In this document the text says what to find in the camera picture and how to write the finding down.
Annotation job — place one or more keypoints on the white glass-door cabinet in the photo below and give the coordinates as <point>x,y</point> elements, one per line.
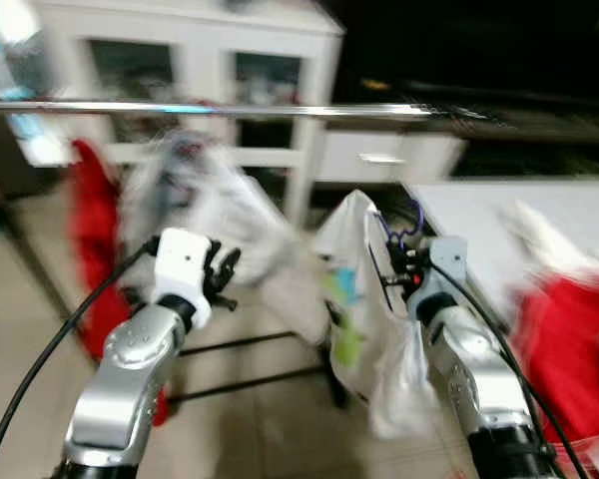
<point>180,40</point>

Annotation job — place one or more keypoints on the grey table with black legs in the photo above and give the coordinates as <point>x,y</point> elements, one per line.
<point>469,215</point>

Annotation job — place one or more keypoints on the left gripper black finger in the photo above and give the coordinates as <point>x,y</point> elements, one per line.
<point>216,257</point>
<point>233,269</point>

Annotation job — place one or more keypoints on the large plain red shirt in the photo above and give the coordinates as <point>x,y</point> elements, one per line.
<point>564,349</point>

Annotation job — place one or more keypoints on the large black cabinet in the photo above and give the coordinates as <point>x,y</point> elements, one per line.
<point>479,50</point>

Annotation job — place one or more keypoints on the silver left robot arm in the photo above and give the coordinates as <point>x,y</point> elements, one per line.
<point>120,389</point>

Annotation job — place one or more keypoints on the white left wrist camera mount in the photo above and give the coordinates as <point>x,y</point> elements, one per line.
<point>180,269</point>

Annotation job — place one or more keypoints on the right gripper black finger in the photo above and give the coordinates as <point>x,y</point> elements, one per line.
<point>414,247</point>
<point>393,249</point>

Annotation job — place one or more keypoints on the chrome and black clothes rack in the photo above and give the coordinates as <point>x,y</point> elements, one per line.
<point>280,110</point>

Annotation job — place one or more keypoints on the red T-shirt with white print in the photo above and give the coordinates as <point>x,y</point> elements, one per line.
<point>95,230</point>

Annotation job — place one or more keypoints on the white shirt with green print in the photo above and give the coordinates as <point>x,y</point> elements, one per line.
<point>364,299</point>

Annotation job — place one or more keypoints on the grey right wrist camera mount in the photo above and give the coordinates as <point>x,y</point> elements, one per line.
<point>447,264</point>

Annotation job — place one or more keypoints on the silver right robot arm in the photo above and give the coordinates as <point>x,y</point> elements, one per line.
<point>474,369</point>

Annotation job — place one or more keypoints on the white denim jeans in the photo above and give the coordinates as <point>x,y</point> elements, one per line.
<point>230,210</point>

